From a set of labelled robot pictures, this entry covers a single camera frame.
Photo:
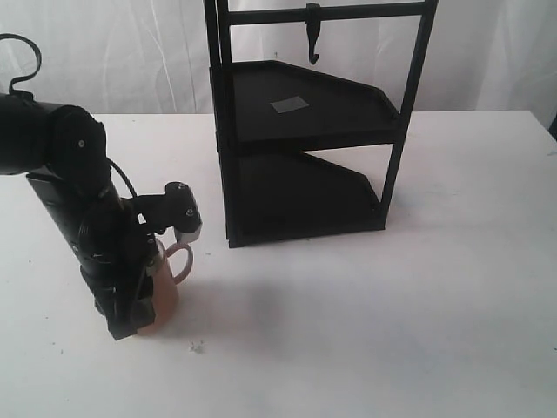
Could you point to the black metal hook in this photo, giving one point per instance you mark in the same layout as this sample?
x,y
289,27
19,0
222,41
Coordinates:
x,y
313,27

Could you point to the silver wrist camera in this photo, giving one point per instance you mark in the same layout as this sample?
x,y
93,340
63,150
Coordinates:
x,y
176,209

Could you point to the black two-tier shelf rack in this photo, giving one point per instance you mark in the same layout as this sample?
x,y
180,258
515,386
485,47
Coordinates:
x,y
275,186

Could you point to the white label sticker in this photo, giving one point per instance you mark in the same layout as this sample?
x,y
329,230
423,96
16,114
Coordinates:
x,y
289,105

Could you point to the terracotta ceramic mug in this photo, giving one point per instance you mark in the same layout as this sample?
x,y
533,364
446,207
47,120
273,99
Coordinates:
x,y
165,296

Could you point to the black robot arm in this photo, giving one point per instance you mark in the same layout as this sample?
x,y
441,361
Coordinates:
x,y
61,150

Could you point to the white backdrop curtain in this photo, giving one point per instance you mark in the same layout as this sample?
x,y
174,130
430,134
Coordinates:
x,y
152,56

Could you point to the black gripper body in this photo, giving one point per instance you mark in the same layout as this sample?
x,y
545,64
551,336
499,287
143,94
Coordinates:
x,y
116,252

